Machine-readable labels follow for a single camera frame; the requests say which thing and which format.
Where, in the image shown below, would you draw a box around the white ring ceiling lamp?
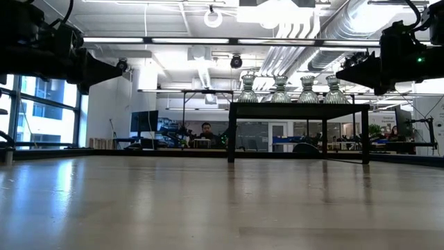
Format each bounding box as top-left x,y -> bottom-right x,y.
203,8 -> 224,29

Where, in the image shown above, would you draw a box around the clear glass candlestick holder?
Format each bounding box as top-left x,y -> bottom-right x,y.
237,74 -> 260,103
297,75 -> 320,104
269,75 -> 292,103
323,74 -> 350,105

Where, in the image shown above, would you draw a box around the black metal stand frame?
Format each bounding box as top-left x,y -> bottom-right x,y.
181,89 -> 234,135

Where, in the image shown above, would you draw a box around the black perforated metal shelf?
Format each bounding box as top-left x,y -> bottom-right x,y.
228,101 -> 371,165

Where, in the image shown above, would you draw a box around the black monitor on arm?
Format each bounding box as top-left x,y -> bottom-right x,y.
395,106 -> 438,156

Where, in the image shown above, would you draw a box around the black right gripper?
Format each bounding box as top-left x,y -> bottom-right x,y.
335,19 -> 433,96

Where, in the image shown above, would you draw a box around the white ventilation duct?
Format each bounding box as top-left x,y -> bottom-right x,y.
187,44 -> 218,105

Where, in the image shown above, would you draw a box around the blue storage bins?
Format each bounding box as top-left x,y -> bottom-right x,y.
272,136 -> 302,145

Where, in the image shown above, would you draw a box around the short grey post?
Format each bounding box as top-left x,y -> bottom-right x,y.
3,147 -> 15,166

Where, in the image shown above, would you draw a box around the window with dark frame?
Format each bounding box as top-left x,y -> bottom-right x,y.
0,72 -> 83,149

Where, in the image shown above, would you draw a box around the black ceiling spotlight cluster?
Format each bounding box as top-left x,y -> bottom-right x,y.
341,50 -> 369,70

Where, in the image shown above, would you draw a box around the black computer monitor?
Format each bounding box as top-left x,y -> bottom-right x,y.
130,110 -> 160,133

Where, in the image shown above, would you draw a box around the green office plant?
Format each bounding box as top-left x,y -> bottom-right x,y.
368,124 -> 382,140

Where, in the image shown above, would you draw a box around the dark office chair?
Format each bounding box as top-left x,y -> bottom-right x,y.
292,142 -> 321,154

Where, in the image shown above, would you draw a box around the glass office door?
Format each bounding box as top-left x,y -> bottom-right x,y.
268,122 -> 289,153

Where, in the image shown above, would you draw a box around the black curved cable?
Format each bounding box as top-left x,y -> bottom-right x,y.
0,130 -> 17,149

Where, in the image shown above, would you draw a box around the white ceiling pipes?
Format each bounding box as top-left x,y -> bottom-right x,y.
239,20 -> 323,103

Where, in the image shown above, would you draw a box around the long ceiling light strip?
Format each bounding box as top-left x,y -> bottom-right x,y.
137,88 -> 444,97
83,35 -> 382,48

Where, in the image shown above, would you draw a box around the black aluminium table frame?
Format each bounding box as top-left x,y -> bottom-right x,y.
0,147 -> 444,169

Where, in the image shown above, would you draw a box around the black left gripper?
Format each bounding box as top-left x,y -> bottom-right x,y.
34,21 -> 123,95

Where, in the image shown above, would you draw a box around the row of wooden blocks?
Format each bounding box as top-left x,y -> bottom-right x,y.
88,137 -> 114,150

